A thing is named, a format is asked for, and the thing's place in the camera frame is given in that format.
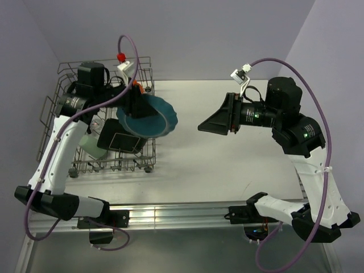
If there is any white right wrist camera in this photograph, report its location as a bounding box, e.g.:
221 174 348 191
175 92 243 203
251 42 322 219
230 63 252 97

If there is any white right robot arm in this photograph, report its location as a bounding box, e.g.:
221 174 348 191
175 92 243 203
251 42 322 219
198 77 360 243

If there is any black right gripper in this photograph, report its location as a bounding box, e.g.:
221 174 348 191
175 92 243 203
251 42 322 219
197 91 281 134

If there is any purple under-table cable loop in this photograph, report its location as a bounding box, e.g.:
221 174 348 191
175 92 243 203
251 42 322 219
87 218 131 252

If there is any aluminium table front rail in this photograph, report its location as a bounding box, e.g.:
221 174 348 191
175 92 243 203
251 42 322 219
27 198 326 233

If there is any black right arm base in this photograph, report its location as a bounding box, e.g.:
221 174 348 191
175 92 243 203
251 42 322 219
224 192 278 225

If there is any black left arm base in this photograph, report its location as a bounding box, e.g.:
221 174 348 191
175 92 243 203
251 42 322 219
77 210 130 251

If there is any clear drinking glass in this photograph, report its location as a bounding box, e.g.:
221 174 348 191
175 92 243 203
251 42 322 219
90 118 104 135

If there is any teal round plate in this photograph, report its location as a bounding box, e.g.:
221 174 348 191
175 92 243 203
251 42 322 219
116 94 178 138

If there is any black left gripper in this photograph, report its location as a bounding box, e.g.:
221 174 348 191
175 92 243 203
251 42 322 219
94 77 158 119

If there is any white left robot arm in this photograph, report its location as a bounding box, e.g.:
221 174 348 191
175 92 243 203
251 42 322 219
14 60 157 227

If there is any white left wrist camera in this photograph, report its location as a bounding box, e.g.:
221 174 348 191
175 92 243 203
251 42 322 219
117 53 135 85

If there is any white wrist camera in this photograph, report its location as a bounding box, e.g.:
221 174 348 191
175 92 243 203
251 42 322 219
117 53 135 85
230 63 252 97

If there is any light green cup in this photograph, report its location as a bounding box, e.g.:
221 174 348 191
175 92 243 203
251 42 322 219
78 135 107 159

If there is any grey wire dish rack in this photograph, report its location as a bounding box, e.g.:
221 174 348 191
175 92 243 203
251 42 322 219
36 57 157 178

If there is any black square floral plate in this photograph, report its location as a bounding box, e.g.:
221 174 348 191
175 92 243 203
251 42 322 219
97 118 148 154

